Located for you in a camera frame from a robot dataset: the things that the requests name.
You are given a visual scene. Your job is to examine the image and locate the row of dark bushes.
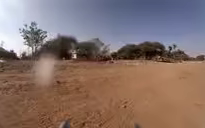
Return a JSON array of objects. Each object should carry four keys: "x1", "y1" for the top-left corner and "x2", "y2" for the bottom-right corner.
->
[{"x1": 0, "y1": 34, "x2": 205, "y2": 64}]

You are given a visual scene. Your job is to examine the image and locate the reddish-brown dirt ground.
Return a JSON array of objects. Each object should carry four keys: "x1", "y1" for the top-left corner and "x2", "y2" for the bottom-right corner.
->
[{"x1": 0, "y1": 59, "x2": 205, "y2": 128}]

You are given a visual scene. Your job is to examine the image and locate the tall thin leafy tree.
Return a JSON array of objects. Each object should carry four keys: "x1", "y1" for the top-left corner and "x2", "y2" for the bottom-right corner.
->
[{"x1": 18, "y1": 21, "x2": 49, "y2": 58}]

